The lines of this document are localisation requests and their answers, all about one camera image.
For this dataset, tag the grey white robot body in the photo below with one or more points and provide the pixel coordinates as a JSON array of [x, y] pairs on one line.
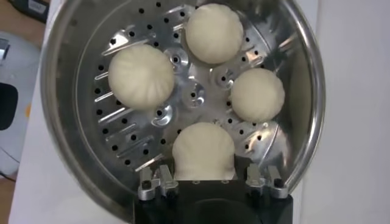
[[18, 70]]

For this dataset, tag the black power adapter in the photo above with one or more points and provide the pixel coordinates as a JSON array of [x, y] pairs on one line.
[[33, 7]]

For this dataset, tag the stainless steel steamer basket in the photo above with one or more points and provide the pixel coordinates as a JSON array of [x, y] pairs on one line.
[[195, 94]]

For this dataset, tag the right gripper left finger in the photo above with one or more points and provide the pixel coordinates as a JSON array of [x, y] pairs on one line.
[[164, 179]]

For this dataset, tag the white steamed baozi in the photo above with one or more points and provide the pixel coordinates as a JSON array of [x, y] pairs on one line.
[[203, 150], [257, 94], [141, 77], [214, 33]]

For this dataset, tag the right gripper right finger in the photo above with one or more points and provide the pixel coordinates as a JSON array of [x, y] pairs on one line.
[[254, 176]]

